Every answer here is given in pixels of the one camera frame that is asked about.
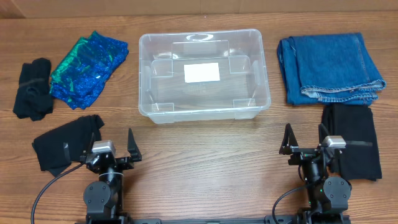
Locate white label in bin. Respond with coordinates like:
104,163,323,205
184,63,220,83

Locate clear plastic storage bin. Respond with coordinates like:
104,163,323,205
138,29,271,124

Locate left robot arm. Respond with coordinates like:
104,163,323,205
81,129,142,224

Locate blue denim jeans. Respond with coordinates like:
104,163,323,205
277,33,386,105

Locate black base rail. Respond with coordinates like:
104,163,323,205
76,215,351,224

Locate black cloth with tape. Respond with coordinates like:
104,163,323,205
322,104,382,181

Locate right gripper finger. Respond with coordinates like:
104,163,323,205
279,123,299,155
318,123,329,144

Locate blue green sequin fabric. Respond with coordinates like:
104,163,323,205
50,31,129,110

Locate small black garment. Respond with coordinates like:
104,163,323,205
13,58,53,121

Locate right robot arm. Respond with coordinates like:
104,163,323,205
272,123,352,224

